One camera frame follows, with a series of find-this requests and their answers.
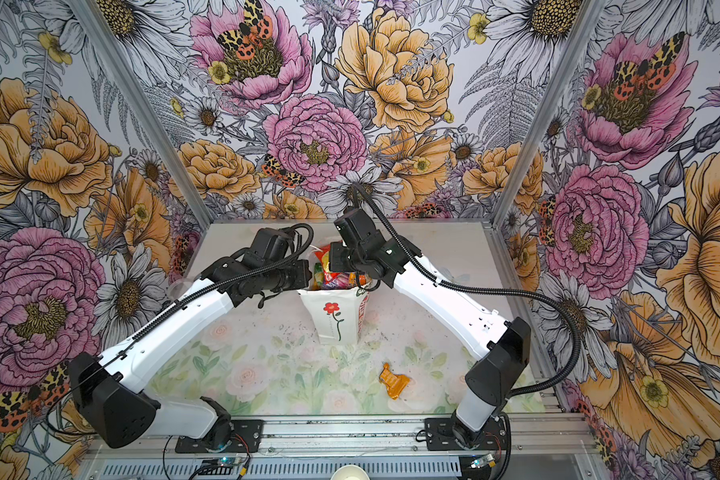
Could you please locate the orange mango snack bag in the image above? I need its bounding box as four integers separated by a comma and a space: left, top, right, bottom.
349, 272, 370, 288

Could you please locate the red orange snack packet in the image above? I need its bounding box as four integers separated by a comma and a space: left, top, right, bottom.
313, 244, 361, 288

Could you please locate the white paper bag red flower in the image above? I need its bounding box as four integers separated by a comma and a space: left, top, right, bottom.
297, 245, 370, 345

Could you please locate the orange twisted candy wrapper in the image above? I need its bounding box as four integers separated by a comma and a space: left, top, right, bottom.
379, 363, 411, 400

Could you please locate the green Fox's candy bag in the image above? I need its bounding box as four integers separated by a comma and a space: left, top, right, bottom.
310, 263, 325, 291

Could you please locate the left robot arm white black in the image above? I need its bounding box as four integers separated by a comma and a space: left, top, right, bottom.
68, 257, 311, 452

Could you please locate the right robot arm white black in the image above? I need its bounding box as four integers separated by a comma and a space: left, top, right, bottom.
329, 240, 531, 449

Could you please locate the white paper cup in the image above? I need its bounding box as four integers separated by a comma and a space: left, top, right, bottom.
330, 464, 370, 480

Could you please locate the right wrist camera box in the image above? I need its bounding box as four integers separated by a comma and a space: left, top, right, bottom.
334, 208, 385, 256

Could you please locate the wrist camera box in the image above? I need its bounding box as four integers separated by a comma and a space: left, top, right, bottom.
334, 208, 385, 256
241, 228, 294, 269

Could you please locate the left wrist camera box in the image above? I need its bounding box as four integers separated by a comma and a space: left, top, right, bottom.
241, 228, 294, 269

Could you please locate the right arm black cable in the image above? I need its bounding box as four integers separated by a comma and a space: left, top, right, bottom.
349, 183, 582, 398

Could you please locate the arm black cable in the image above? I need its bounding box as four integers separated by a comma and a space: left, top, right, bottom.
43, 223, 316, 437
349, 183, 582, 398

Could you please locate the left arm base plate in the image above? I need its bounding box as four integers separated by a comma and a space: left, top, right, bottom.
174, 419, 264, 454

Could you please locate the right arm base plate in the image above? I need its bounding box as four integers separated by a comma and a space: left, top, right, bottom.
423, 416, 510, 452

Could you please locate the aluminium front rail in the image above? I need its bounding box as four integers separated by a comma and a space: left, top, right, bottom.
78, 413, 609, 479

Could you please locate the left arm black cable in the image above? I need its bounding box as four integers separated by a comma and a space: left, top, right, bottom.
43, 223, 316, 437

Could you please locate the left metal corner post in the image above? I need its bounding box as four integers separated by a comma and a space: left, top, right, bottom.
70, 1, 213, 231

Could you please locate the metal corner post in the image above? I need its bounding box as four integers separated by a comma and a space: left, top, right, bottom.
491, 0, 607, 230
70, 1, 213, 231

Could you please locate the right metal corner post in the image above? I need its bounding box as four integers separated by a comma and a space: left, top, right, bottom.
491, 0, 607, 230

